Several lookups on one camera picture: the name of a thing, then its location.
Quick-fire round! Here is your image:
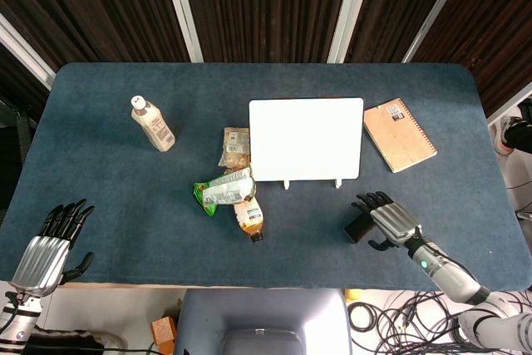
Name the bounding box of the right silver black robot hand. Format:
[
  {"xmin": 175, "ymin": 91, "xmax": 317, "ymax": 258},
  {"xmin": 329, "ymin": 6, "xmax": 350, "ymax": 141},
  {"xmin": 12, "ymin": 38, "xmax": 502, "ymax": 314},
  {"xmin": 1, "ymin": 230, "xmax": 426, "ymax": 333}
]
[{"xmin": 351, "ymin": 191, "xmax": 423, "ymax": 252}]

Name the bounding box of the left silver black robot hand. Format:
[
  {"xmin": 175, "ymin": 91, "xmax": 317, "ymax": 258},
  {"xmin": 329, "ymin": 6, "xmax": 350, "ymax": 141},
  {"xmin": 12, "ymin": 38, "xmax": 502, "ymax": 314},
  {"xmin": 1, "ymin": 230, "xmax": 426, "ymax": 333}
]
[{"xmin": 11, "ymin": 199, "xmax": 96, "ymax": 298}]

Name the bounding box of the black rectangular eraser block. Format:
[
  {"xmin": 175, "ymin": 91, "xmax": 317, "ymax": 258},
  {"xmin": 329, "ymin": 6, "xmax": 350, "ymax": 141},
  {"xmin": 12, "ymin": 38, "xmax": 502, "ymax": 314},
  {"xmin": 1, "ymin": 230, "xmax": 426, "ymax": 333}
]
[{"xmin": 343, "ymin": 212, "xmax": 376, "ymax": 244}]

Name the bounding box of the white board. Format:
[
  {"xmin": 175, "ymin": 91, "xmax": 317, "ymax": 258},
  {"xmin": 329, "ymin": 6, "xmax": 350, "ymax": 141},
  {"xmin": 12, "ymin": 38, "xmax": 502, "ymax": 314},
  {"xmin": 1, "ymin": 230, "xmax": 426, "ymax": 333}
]
[{"xmin": 248, "ymin": 97, "xmax": 365, "ymax": 191}]

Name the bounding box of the brown spiral notebook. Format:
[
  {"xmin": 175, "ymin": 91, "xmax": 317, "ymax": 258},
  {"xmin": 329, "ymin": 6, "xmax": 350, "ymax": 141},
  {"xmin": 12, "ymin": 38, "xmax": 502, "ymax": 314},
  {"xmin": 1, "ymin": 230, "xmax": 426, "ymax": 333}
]
[{"xmin": 362, "ymin": 97, "xmax": 438, "ymax": 174}]

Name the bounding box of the blue table mat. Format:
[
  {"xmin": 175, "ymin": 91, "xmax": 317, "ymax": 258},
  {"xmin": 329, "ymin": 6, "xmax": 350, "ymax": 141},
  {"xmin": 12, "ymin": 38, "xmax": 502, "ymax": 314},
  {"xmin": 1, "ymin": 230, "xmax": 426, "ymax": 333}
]
[{"xmin": 0, "ymin": 62, "xmax": 532, "ymax": 292}]

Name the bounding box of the amber tea bottle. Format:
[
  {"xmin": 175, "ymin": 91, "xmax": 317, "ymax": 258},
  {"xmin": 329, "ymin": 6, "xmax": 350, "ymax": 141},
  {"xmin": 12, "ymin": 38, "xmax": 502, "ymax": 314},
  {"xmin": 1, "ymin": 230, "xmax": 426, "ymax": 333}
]
[{"xmin": 233, "ymin": 196, "xmax": 266, "ymax": 244}]

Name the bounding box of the white sneaker shoe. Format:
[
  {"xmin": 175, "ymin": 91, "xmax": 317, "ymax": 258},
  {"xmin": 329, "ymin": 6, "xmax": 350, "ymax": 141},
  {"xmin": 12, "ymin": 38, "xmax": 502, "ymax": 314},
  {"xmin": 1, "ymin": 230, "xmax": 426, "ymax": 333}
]
[{"xmin": 493, "ymin": 115, "xmax": 522, "ymax": 156}]

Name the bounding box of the orange wooden block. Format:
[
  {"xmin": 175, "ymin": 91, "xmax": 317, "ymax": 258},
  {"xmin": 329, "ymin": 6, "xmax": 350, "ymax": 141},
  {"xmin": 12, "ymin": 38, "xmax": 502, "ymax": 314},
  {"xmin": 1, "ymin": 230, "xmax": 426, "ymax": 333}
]
[{"xmin": 150, "ymin": 316, "xmax": 178, "ymax": 355}]

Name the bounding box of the grey robot torso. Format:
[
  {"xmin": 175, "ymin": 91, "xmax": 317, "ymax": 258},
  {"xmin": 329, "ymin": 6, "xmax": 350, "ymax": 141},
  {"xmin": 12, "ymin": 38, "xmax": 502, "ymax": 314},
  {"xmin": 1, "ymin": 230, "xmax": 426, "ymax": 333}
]
[{"xmin": 173, "ymin": 288, "xmax": 353, "ymax": 355}]

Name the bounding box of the green white snack bag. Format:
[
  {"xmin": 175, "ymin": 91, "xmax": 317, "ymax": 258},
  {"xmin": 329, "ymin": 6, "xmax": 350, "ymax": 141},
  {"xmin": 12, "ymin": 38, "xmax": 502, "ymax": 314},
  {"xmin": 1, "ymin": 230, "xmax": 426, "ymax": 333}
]
[{"xmin": 192, "ymin": 166, "xmax": 257, "ymax": 218}]

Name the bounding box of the clear brown snack packet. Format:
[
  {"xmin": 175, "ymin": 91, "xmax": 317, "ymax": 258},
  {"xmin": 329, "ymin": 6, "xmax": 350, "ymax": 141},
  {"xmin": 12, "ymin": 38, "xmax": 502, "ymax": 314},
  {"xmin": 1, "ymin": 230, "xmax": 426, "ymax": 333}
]
[{"xmin": 218, "ymin": 126, "xmax": 252, "ymax": 170}]

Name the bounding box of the cream lotion bottle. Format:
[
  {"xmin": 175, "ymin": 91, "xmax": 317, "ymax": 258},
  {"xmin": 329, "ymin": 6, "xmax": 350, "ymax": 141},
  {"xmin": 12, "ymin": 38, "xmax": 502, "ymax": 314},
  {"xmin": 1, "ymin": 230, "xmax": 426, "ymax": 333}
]
[{"xmin": 130, "ymin": 95, "xmax": 176, "ymax": 153}]

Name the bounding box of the black cable tangle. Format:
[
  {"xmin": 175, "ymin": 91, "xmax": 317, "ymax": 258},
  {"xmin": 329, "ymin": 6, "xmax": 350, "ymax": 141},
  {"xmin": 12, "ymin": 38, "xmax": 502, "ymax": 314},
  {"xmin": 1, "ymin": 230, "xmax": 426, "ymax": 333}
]
[{"xmin": 347, "ymin": 289, "xmax": 532, "ymax": 355}]

